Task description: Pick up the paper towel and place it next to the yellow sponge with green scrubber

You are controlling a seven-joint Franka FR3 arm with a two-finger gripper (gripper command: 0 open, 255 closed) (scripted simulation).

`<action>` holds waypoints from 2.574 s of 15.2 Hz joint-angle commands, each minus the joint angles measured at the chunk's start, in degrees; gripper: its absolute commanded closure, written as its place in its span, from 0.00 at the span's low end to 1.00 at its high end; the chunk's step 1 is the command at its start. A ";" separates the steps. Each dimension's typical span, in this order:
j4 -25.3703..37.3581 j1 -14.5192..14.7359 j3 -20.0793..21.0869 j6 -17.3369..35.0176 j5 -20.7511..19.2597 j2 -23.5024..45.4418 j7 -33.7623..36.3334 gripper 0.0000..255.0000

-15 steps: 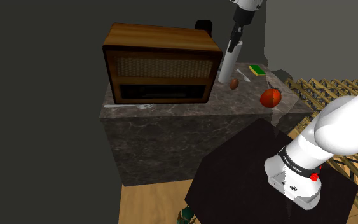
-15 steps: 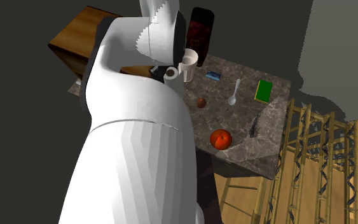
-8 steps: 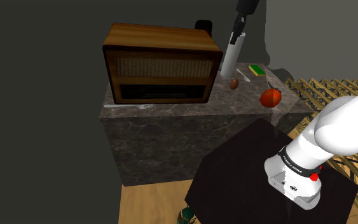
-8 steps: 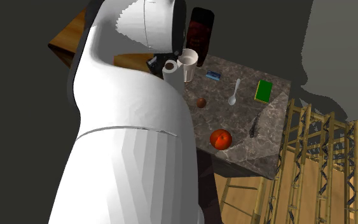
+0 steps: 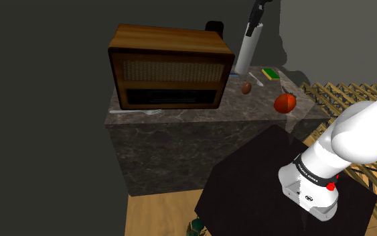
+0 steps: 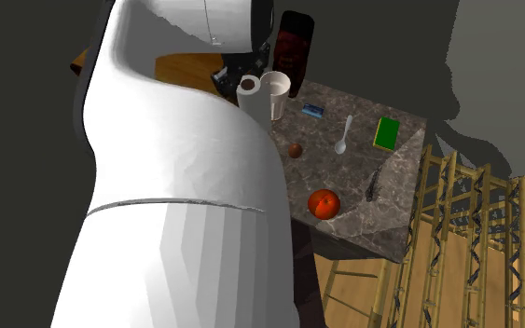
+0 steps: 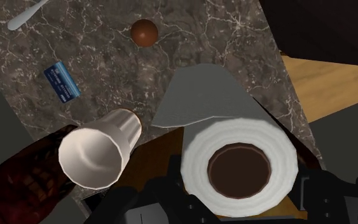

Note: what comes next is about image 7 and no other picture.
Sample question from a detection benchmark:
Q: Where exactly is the brown ball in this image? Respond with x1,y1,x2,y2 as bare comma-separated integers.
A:
130,19,160,48

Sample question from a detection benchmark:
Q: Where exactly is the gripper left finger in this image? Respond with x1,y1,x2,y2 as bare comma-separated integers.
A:
84,154,221,224

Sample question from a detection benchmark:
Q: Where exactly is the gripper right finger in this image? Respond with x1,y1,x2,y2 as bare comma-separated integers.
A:
289,165,358,224

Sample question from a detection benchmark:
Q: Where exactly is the dark red patterned object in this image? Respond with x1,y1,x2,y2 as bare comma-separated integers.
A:
0,124,79,224

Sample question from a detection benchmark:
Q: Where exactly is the white plastic spoon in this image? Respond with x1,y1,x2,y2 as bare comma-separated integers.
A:
7,0,50,31

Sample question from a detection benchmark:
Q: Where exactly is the blue card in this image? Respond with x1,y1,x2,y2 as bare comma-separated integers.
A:
43,60,82,104

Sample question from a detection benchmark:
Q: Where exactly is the white paper towel roll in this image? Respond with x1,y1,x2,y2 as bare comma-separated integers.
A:
150,63,299,218

